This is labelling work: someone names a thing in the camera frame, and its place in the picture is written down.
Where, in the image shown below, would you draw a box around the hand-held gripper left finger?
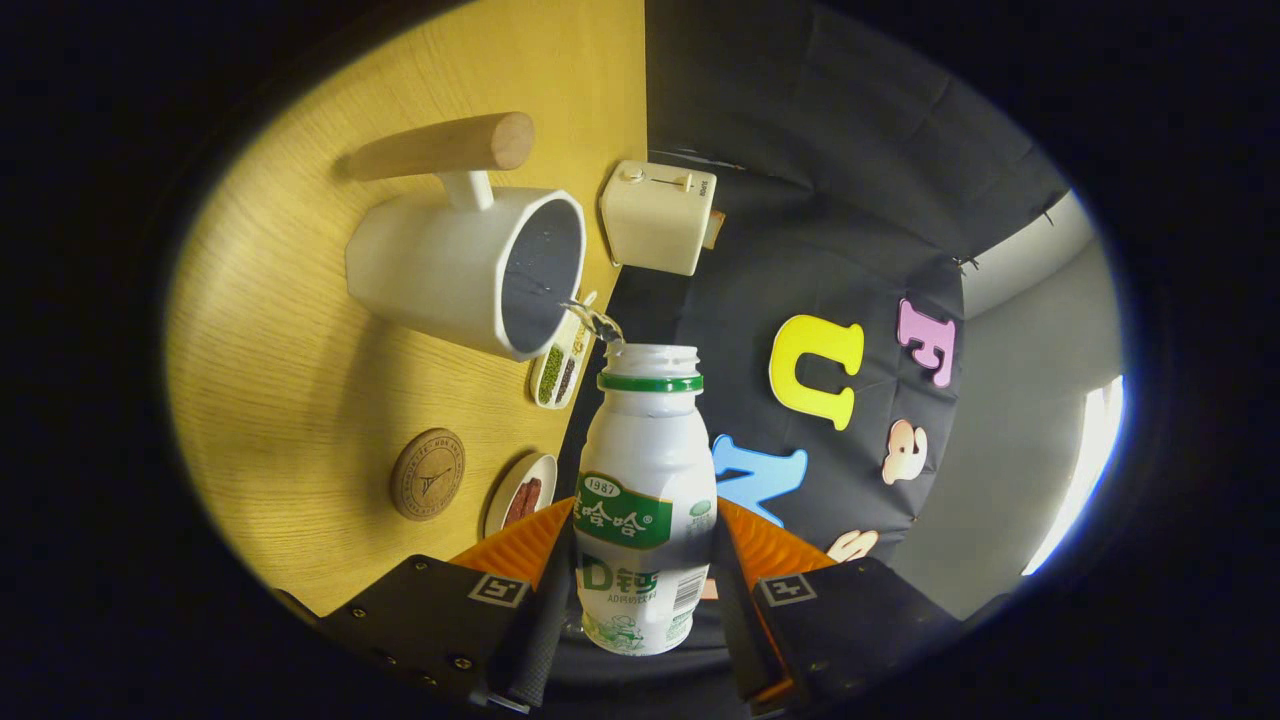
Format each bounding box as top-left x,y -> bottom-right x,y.
275,497 -> 579,716

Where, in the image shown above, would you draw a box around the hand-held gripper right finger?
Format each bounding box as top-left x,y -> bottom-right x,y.
712,497 -> 1011,716

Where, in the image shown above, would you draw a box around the white juice bottle green label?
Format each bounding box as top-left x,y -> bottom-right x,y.
573,343 -> 719,657

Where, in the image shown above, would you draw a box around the round wooden coaster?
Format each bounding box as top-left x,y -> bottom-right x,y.
390,428 -> 467,522

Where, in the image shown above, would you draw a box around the white cup wooden handle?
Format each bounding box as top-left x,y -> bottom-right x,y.
345,111 -> 588,362

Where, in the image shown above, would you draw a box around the white round plate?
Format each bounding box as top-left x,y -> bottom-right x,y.
483,453 -> 559,541

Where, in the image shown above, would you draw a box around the red sausages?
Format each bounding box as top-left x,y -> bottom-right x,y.
503,477 -> 543,529

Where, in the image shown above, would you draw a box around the small divided bean dish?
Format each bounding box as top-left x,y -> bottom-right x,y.
528,292 -> 599,411

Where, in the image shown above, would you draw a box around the wooden table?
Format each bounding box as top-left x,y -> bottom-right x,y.
165,0 -> 648,616

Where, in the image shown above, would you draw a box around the bright ceiling light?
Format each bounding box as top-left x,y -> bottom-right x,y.
1022,375 -> 1127,578

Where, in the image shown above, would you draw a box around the cream toaster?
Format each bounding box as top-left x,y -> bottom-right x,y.
600,160 -> 718,277

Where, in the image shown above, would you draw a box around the black backdrop cloth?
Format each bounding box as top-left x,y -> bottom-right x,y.
545,0 -> 1071,691

